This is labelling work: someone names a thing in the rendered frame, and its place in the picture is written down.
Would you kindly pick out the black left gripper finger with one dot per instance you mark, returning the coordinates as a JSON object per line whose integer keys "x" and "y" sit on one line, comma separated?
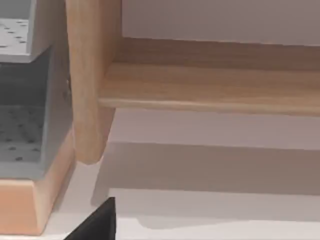
{"x": 102, "y": 222}

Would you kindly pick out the open wooden shelf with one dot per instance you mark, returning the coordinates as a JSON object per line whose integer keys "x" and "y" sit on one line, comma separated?
{"x": 175, "y": 82}

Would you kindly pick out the pale wooden drawer front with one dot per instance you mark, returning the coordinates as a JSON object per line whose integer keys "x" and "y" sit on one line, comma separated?
{"x": 27, "y": 200}

